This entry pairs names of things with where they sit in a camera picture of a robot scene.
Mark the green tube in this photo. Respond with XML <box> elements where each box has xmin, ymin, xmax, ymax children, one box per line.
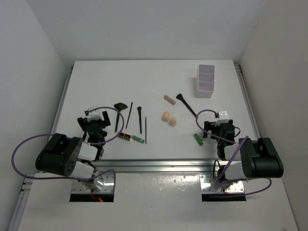
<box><xmin>132</xmin><ymin>135</ymin><xmax>145</xmax><ymax>143</ymax></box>
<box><xmin>193</xmin><ymin>133</ymin><xmax>204</xmax><ymax>146</ymax></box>

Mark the black fan brush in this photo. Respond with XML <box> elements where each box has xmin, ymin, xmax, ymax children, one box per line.
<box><xmin>113</xmin><ymin>103</ymin><xmax>128</xmax><ymax>133</ymax></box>

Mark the black gold lipstick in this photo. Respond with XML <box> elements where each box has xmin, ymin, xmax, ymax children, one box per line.
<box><xmin>118</xmin><ymin>132</ymin><xmax>132</xmax><ymax>141</ymax></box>

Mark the beige sponge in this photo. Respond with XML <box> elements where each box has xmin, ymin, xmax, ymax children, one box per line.
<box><xmin>162</xmin><ymin>111</ymin><xmax>170</xmax><ymax>122</ymax></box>
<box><xmin>169</xmin><ymin>117</ymin><xmax>177</xmax><ymax>127</ymax></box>

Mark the long black brush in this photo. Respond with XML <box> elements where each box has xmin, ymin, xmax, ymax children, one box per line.
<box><xmin>176</xmin><ymin>93</ymin><xmax>196</xmax><ymax>117</ymax></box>

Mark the tan cylinder stick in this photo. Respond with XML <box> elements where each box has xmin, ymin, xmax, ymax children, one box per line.
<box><xmin>164</xmin><ymin>95</ymin><xmax>176</xmax><ymax>105</ymax></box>

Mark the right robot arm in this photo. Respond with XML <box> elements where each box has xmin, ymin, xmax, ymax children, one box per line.
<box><xmin>203</xmin><ymin>121</ymin><xmax>284</xmax><ymax>183</ymax></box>

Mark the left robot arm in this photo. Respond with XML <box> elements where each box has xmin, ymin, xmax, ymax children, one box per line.
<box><xmin>35</xmin><ymin>110</ymin><xmax>111</xmax><ymax>179</ymax></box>

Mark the black angled brush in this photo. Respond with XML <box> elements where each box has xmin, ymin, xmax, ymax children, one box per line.
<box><xmin>137</xmin><ymin>106</ymin><xmax>142</xmax><ymax>134</ymax></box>

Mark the white compartment organizer box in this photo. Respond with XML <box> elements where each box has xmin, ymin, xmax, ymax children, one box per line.
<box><xmin>195</xmin><ymin>64</ymin><xmax>215</xmax><ymax>99</ymax></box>

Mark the thin black eyeliner pencil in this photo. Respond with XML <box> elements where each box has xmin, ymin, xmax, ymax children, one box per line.
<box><xmin>145</xmin><ymin>116</ymin><xmax>147</xmax><ymax>144</ymax></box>

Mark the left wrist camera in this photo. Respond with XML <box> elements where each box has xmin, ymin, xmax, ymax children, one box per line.
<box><xmin>85</xmin><ymin>106</ymin><xmax>103</xmax><ymax>122</ymax></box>

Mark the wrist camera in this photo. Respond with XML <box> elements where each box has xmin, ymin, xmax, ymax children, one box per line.
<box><xmin>215</xmin><ymin>111</ymin><xmax>230</xmax><ymax>126</ymax></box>
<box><xmin>85</xmin><ymin>106</ymin><xmax>103</xmax><ymax>122</ymax></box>

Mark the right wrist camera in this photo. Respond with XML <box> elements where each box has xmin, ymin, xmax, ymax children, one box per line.
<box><xmin>215</xmin><ymin>111</ymin><xmax>230</xmax><ymax>126</ymax></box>

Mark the aluminium rail front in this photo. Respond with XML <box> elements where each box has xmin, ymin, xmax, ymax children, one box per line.
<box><xmin>92</xmin><ymin>159</ymin><xmax>224</xmax><ymax>173</ymax></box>

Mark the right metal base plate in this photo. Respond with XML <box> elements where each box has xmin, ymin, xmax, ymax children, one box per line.
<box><xmin>199</xmin><ymin>173</ymin><xmax>244</xmax><ymax>195</ymax></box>

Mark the metal base plate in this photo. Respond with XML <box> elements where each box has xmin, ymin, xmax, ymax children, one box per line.
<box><xmin>199</xmin><ymin>173</ymin><xmax>244</xmax><ymax>195</ymax></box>
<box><xmin>71</xmin><ymin>169</ymin><xmax>116</xmax><ymax>194</ymax></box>

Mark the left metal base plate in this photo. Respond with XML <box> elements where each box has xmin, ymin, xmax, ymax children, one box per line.
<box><xmin>71</xmin><ymin>169</ymin><xmax>116</xmax><ymax>194</ymax></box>

